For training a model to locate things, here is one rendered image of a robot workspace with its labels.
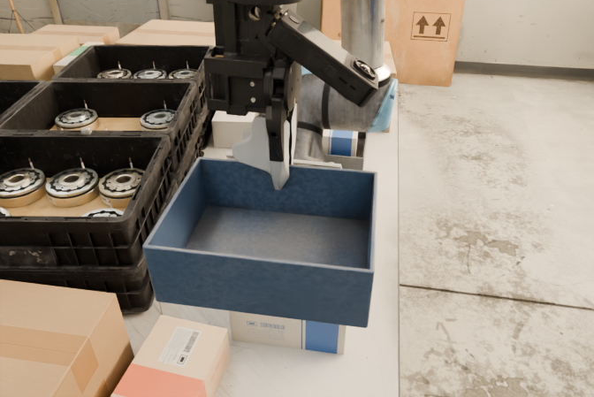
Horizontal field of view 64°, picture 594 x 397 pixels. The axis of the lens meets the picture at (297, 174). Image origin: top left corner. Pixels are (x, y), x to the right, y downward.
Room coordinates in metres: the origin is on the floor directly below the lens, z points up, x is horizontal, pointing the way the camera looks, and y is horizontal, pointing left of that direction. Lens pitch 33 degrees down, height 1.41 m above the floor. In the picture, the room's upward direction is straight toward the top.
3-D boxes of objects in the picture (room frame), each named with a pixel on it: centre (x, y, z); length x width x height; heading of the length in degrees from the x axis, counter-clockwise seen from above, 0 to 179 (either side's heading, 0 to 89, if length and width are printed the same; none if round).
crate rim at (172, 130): (1.05, 0.47, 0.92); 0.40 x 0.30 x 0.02; 89
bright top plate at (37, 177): (0.82, 0.58, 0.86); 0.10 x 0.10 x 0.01
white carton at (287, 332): (0.59, 0.01, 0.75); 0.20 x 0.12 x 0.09; 81
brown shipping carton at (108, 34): (1.85, 0.89, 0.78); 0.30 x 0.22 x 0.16; 83
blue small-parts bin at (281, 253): (0.37, 0.02, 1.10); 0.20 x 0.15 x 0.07; 81
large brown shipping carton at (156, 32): (1.73, 0.41, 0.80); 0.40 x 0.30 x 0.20; 80
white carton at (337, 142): (1.20, -0.07, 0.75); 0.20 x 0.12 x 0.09; 81
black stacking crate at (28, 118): (1.05, 0.47, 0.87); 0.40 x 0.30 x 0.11; 89
